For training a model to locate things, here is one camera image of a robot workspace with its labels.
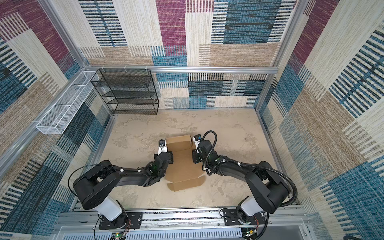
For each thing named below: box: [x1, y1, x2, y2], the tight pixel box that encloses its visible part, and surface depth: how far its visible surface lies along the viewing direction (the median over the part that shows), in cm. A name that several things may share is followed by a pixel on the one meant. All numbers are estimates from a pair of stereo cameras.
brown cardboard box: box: [165, 134, 206, 192], surface depth 87 cm
